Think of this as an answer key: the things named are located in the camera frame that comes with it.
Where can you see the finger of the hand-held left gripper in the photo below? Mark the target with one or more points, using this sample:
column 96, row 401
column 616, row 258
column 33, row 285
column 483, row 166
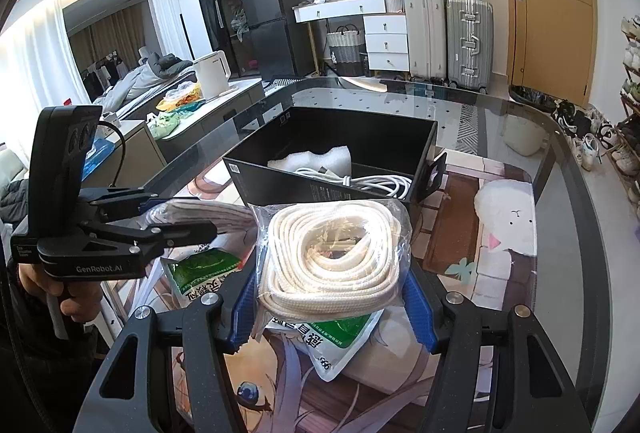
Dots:
column 185, row 233
column 145, row 204

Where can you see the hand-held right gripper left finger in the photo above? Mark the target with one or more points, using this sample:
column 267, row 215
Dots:
column 244, row 313

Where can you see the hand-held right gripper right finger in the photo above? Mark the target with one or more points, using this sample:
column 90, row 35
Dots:
column 419, row 315

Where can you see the beige striped cloth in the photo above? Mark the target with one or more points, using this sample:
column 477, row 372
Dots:
column 210, row 213

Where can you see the black cardboard box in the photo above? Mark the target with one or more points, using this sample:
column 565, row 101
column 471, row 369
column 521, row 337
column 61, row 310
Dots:
column 320, row 128

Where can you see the person's left forearm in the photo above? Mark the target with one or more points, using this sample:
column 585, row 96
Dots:
column 30, row 363

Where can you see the person's left hand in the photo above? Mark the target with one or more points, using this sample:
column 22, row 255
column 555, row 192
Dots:
column 80, row 305

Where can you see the blue tissue pack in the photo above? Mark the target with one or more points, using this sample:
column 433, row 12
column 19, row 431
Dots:
column 100, row 158

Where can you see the green plastic bag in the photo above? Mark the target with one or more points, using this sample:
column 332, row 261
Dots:
column 167, row 123

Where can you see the green and white packet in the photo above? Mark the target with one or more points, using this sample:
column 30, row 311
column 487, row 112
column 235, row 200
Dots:
column 340, row 353

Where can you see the yellow snack bag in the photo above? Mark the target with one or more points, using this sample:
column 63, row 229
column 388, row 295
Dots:
column 180, row 100

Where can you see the grey down jacket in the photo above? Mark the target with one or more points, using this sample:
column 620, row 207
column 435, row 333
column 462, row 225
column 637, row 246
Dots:
column 145, row 75

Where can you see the white side counter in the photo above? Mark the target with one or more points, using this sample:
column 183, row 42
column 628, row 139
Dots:
column 235, row 98

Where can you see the white electric kettle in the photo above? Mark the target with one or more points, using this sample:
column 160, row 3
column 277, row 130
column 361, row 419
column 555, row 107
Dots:
column 210, row 73

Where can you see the white foam sheet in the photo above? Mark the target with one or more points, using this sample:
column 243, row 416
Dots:
column 315, row 160

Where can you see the patterned floor rug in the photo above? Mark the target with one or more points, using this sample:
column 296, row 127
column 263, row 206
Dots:
column 465, row 130

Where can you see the white curtain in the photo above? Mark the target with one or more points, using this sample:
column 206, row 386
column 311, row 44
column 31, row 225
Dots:
column 167, row 8

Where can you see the white trash bin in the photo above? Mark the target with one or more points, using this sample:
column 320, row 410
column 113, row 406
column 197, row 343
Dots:
column 522, row 133

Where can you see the glass door wardrobe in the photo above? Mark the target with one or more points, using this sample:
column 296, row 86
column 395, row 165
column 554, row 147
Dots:
column 215, row 3

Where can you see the black refrigerator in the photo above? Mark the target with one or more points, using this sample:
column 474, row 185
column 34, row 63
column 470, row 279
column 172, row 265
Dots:
column 275, row 13

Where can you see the pile of shoes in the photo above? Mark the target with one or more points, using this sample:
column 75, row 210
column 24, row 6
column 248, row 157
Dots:
column 585, row 138

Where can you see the grey woven basket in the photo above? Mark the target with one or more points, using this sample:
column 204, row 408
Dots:
column 346, row 48

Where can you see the silver suitcase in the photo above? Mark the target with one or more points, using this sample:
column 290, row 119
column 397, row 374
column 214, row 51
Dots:
column 470, row 45

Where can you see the white suitcase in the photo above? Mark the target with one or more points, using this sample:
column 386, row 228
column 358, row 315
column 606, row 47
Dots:
column 425, row 38

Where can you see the white dressing table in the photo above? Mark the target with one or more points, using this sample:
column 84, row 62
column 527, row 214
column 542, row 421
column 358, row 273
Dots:
column 385, row 38

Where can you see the wooden shoe rack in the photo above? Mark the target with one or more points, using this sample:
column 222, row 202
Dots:
column 631, row 103

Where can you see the wooden door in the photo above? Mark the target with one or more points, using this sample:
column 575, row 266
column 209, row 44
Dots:
column 555, row 13

